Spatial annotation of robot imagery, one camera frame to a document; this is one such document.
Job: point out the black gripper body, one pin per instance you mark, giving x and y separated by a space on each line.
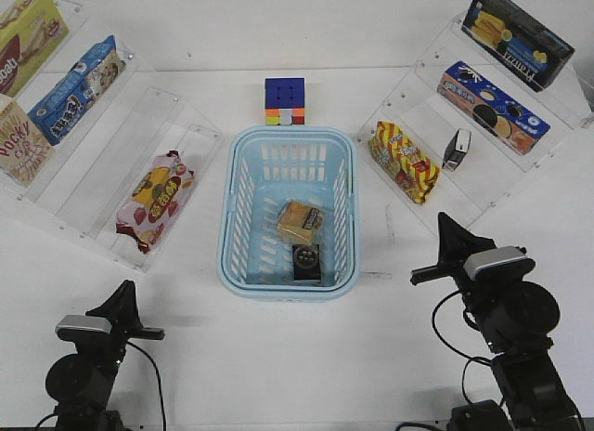
453 269
112 335

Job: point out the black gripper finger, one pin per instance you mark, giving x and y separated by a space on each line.
454 240
121 304

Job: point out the black tissue pack front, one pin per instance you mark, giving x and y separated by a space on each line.
306 262

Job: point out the black tissue pack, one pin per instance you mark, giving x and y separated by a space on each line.
457 149
306 262

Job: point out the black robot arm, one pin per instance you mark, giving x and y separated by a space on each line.
81 383
514 316

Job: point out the black tissue pack rear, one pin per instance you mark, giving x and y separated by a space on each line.
457 149

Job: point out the light blue plastic basket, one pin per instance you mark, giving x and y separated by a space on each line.
268 167

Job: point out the red yellow striped snack bag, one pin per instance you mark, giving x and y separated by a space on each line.
403 161

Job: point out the clear acrylic right shelf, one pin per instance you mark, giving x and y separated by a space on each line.
490 169

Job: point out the clear acrylic shelf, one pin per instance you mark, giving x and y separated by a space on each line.
96 167
490 169

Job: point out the pink strawberry snack bag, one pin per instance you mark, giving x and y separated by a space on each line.
156 201

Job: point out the blue sandwich cookie box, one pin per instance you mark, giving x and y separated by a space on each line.
493 109

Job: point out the clear acrylic left shelf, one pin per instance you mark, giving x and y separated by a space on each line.
96 167

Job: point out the Pocky snack box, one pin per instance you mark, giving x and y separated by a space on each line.
24 149

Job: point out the dark blue cracker box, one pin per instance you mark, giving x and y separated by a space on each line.
525 46

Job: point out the multicolour puzzle cube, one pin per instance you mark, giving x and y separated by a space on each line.
284 100

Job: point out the blue cookie bag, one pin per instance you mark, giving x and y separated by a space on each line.
75 94

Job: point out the yellow-green biscuit box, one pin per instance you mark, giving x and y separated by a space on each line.
31 30

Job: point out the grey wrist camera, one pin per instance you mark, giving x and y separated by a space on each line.
507 258
84 330

